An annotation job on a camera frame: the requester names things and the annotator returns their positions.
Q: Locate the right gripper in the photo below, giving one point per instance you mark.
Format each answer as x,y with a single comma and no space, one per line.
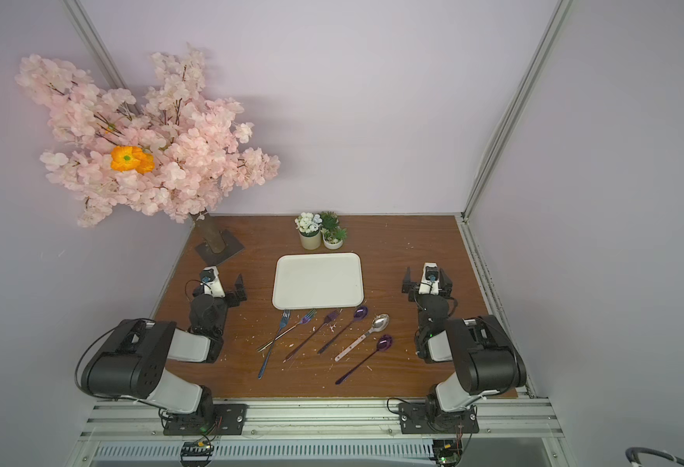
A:
410,287

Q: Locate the black cable corner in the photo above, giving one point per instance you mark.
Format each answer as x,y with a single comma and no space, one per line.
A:
637,455

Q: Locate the green succulent pot plant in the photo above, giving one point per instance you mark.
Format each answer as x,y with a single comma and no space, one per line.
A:
333,234

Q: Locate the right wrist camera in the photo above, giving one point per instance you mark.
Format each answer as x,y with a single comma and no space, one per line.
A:
429,284

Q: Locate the silver spoon pink handle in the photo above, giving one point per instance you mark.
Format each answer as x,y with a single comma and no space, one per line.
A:
379,324

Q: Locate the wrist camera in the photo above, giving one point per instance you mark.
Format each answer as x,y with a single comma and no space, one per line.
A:
429,284
210,283

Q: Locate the white flower pot plant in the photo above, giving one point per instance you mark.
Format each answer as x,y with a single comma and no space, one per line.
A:
309,227

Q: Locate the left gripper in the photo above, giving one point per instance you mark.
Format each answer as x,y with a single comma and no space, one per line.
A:
232,295

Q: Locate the white rectangular tray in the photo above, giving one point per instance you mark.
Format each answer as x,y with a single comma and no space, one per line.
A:
318,281

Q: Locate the pink cherry blossom tree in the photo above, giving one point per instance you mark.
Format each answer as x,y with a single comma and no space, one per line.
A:
201,151

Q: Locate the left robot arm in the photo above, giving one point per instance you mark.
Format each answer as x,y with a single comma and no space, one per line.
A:
131,361

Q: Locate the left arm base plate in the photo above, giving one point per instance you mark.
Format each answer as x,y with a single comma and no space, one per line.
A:
210,420

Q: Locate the purple plastic spoon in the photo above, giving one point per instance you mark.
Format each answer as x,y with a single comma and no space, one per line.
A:
383,344

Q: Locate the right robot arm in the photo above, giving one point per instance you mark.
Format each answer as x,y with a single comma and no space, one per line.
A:
486,362

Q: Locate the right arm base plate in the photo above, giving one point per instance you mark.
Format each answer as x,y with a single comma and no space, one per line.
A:
428,418

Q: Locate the purple spoon dark handle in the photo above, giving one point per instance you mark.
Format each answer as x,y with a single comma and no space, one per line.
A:
359,314

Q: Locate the orange artificial flower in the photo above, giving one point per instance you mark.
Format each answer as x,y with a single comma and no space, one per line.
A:
126,158

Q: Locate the green handled fork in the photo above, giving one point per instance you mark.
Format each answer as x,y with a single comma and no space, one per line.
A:
307,318

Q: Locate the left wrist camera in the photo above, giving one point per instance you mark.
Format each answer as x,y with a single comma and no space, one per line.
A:
210,283

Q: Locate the blue handled fork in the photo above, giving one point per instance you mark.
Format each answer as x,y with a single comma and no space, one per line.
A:
282,325

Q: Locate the aluminium rail frame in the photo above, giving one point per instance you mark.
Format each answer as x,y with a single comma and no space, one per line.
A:
308,428

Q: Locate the purple fork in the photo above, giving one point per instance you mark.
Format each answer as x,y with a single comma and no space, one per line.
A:
329,318

